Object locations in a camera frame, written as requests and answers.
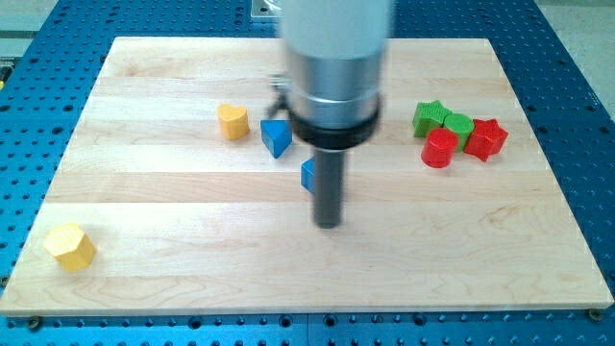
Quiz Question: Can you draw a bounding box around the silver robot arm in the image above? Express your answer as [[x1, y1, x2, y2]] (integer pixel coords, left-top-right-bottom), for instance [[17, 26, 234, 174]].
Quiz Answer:
[[267, 0, 395, 152]]

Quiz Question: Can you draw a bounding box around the yellow hexagon block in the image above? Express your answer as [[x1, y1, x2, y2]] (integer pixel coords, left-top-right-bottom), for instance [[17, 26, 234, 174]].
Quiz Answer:
[[43, 223, 97, 272]]

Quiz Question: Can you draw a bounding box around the blue block behind rod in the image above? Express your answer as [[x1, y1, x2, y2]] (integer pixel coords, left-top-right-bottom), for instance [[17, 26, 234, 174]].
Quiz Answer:
[[301, 158, 315, 193]]

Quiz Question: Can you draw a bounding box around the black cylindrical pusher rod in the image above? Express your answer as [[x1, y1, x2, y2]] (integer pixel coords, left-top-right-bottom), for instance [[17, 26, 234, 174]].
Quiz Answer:
[[313, 149, 345, 229]]

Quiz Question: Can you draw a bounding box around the blue triangle block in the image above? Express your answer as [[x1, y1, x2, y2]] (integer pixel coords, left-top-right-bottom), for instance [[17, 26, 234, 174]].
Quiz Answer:
[[260, 119, 292, 159]]

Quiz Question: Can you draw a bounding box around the yellow heart block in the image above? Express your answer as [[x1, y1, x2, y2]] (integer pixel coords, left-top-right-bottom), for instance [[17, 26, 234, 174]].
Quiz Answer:
[[216, 104, 250, 140]]

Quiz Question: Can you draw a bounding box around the wooden board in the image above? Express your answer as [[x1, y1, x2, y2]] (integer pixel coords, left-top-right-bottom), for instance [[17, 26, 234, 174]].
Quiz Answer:
[[1, 37, 613, 316]]

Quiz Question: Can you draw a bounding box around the green star block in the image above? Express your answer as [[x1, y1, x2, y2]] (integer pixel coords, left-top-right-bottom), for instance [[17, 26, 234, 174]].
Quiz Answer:
[[412, 100, 452, 137]]

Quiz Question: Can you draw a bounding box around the red cylinder block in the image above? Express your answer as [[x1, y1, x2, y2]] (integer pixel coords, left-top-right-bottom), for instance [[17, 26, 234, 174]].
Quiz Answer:
[[421, 128, 458, 168]]

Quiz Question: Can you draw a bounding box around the green cylinder block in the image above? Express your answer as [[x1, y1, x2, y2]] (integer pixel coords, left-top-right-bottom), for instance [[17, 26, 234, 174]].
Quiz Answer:
[[443, 113, 475, 152]]

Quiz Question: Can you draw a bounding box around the red star block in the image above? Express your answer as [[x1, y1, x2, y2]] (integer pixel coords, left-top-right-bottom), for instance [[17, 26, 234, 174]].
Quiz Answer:
[[463, 119, 508, 161]]

